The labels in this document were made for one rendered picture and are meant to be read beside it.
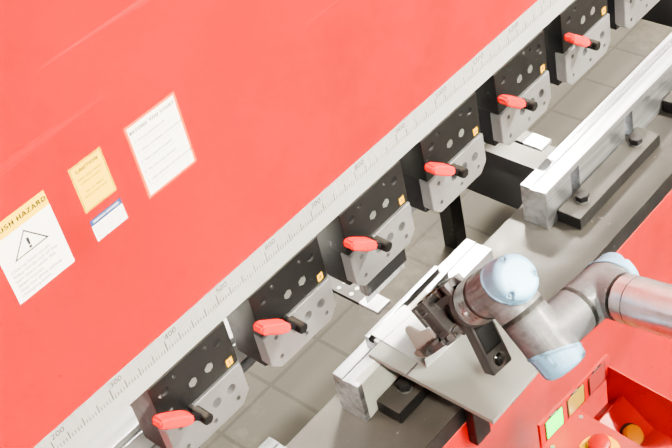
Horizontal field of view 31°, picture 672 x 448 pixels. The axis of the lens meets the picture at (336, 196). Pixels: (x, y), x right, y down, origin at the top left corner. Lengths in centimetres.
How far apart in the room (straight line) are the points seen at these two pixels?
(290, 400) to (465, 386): 142
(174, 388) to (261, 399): 171
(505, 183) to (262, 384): 111
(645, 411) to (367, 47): 91
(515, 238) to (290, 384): 118
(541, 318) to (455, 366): 30
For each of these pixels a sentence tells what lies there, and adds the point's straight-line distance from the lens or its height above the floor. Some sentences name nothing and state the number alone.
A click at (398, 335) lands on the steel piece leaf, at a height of 100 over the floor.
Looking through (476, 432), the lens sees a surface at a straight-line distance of 220.
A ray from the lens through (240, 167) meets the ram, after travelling 165.
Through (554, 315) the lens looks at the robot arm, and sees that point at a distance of 181.
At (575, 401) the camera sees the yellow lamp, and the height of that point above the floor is 81.
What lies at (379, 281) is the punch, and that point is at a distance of 205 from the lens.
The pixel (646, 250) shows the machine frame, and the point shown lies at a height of 74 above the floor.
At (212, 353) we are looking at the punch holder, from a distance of 175.
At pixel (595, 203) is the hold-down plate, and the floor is 90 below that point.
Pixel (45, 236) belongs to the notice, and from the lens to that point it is 147.
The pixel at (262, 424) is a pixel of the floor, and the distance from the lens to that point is 337.
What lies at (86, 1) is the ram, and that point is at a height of 189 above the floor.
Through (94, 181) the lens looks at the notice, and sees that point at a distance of 148.
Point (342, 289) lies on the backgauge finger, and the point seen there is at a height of 100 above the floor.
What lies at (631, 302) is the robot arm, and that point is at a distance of 180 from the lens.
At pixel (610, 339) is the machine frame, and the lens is 259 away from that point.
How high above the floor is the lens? 255
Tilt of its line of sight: 40 degrees down
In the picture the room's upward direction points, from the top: 14 degrees counter-clockwise
